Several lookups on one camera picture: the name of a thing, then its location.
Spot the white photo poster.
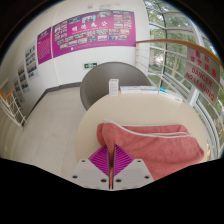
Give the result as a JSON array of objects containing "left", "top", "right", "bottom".
[
  {"left": 14, "top": 61, "right": 26, "bottom": 95},
  {"left": 24, "top": 42, "right": 38, "bottom": 81}
]

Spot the large magenta photo poster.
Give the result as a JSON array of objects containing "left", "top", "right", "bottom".
[{"left": 51, "top": 9, "right": 137, "bottom": 59}]

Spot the pink towel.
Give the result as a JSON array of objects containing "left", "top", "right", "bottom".
[{"left": 96, "top": 119, "right": 205, "bottom": 182}]

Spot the red and white warning sign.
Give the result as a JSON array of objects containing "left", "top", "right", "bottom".
[{"left": 183, "top": 45, "right": 222, "bottom": 108}]

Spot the green exit sign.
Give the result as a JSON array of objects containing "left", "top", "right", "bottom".
[{"left": 83, "top": 62, "right": 98, "bottom": 70}]

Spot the flat white and blue box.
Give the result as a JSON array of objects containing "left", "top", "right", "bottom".
[{"left": 158, "top": 87, "right": 184, "bottom": 104}]

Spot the small upright white box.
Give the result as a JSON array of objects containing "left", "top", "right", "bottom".
[{"left": 108, "top": 78, "right": 120, "bottom": 97}]

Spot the white stair railing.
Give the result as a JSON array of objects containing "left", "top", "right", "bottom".
[{"left": 0, "top": 78, "right": 28, "bottom": 129}]

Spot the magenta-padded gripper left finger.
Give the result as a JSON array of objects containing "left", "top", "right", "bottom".
[{"left": 70, "top": 144, "right": 111, "bottom": 191}]

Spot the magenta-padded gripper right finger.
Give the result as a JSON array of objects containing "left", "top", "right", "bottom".
[{"left": 111, "top": 143, "right": 155, "bottom": 192}]

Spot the grey round-back chair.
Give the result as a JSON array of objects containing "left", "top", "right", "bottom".
[{"left": 79, "top": 61, "right": 153, "bottom": 112}]

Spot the narrow magenta text poster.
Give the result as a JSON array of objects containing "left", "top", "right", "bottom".
[{"left": 36, "top": 27, "right": 53, "bottom": 65}]

